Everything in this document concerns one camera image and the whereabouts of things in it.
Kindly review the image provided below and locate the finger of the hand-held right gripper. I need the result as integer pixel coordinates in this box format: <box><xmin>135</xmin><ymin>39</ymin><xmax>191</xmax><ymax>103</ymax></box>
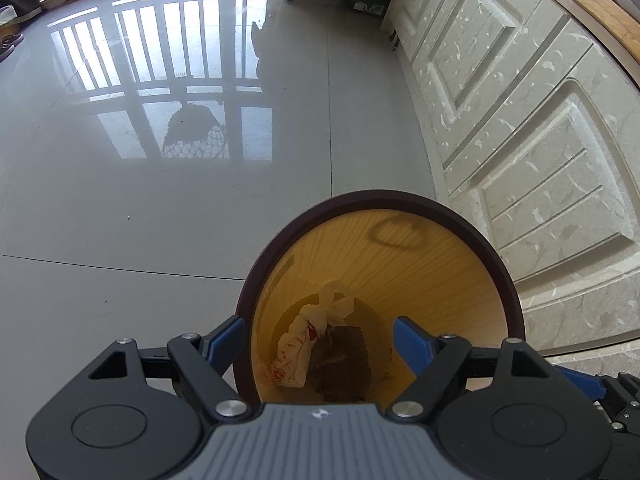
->
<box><xmin>552</xmin><ymin>365</ymin><xmax>640</xmax><ymax>433</ymax></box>

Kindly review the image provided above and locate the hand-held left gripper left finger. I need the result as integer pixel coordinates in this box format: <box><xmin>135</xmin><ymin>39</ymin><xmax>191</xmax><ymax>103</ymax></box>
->
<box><xmin>89</xmin><ymin>316</ymin><xmax>252</xmax><ymax>419</ymax></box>

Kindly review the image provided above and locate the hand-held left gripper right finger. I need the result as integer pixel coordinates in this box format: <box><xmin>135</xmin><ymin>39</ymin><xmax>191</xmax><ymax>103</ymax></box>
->
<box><xmin>389</xmin><ymin>315</ymin><xmax>553</xmax><ymax>420</ymax></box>

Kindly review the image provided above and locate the wood-look bin with brown rim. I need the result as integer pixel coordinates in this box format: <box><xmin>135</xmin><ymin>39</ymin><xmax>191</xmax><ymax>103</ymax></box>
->
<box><xmin>235</xmin><ymin>190</ymin><xmax>526</xmax><ymax>406</ymax></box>

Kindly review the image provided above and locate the brown cardboard piece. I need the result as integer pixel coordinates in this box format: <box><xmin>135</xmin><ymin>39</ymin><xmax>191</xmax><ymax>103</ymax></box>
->
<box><xmin>307</xmin><ymin>325</ymin><xmax>373</xmax><ymax>403</ymax></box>

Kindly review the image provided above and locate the white plastic bag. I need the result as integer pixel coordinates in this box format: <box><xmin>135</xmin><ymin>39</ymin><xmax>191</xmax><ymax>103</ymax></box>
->
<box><xmin>270</xmin><ymin>282</ymin><xmax>357</xmax><ymax>388</ymax></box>

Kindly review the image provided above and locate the white wooden-top bench cabinet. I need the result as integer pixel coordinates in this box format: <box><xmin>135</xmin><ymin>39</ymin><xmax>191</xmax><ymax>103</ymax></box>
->
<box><xmin>382</xmin><ymin>0</ymin><xmax>640</xmax><ymax>376</ymax></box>

